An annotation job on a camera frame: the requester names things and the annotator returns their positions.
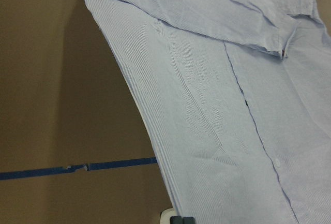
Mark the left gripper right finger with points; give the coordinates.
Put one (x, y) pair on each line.
(188, 220)

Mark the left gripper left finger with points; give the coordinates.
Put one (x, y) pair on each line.
(176, 220)

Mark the blue striped dress shirt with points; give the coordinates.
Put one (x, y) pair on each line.
(235, 97)

